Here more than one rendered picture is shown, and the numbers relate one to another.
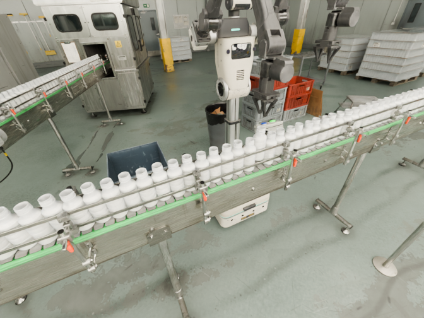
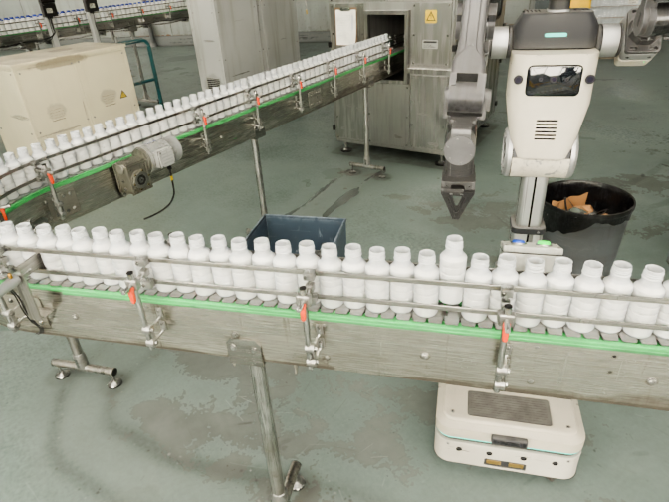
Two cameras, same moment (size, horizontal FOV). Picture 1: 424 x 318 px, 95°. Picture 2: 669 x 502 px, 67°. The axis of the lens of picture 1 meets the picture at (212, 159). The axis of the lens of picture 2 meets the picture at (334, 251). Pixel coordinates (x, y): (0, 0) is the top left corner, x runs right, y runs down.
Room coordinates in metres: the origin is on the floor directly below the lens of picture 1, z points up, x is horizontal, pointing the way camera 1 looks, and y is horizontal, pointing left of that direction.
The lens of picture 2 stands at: (-0.18, -0.64, 1.76)
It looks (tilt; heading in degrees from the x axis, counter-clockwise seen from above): 30 degrees down; 39
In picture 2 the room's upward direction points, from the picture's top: 4 degrees counter-clockwise
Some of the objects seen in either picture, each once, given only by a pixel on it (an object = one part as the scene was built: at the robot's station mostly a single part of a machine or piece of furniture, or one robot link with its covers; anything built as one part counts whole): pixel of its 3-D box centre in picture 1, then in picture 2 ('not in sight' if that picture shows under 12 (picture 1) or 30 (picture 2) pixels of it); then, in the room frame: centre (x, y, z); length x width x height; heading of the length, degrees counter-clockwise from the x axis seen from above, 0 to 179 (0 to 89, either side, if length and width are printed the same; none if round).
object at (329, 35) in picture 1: (329, 35); not in sight; (1.09, -0.59, 1.51); 0.10 x 0.07 x 0.07; 24
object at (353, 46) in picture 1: (347, 53); not in sight; (7.07, -4.61, 0.50); 1.23 x 1.05 x 1.00; 112
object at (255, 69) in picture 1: (267, 65); not in sight; (3.20, -0.91, 1.00); 0.61 x 0.41 x 0.22; 121
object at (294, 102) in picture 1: (289, 98); not in sight; (3.57, -1.51, 0.33); 0.61 x 0.41 x 0.22; 117
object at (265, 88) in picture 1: (265, 86); (459, 163); (0.76, -0.22, 1.38); 0.10 x 0.07 x 0.07; 24
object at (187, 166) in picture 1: (188, 172); (309, 272); (0.62, 0.10, 1.08); 0.06 x 0.06 x 0.17
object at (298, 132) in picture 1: (295, 138); (557, 292); (0.86, -0.43, 1.08); 0.06 x 0.06 x 0.17
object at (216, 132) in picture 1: (222, 129); (574, 250); (2.46, -0.16, 0.32); 0.45 x 0.45 x 0.64
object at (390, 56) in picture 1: (395, 56); not in sight; (5.76, -5.09, 0.59); 1.24 x 1.03 x 1.17; 116
